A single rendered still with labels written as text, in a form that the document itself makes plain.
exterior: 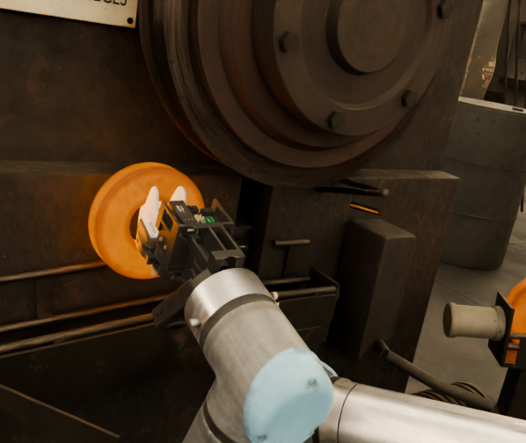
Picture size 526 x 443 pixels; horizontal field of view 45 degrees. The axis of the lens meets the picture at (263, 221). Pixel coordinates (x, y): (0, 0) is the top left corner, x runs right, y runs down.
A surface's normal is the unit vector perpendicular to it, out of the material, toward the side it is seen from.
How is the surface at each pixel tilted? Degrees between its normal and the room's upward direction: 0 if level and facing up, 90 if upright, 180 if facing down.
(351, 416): 59
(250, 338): 36
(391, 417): 43
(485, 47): 90
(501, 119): 90
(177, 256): 106
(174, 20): 90
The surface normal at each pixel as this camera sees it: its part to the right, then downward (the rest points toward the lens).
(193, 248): -0.83, 0.04
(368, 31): 0.53, 0.33
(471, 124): -0.56, 0.15
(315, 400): 0.49, 0.53
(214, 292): -0.29, -0.61
